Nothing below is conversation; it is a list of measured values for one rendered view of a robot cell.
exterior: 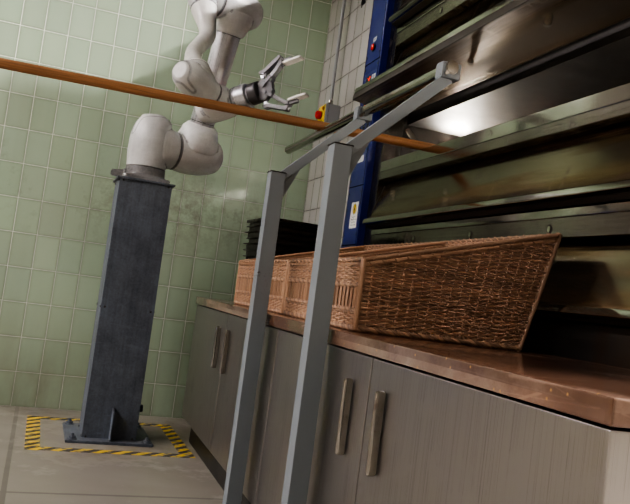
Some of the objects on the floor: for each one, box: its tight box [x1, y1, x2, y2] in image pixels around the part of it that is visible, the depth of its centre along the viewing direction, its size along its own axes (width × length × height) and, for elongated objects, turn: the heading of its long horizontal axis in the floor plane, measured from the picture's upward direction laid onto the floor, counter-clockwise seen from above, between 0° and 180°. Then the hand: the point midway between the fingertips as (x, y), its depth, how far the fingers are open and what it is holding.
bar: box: [222, 60, 461, 504], centre depth 207 cm, size 31×127×118 cm
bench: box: [182, 296, 630, 504], centre depth 195 cm, size 56×242×58 cm
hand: (301, 76), depth 250 cm, fingers open, 13 cm apart
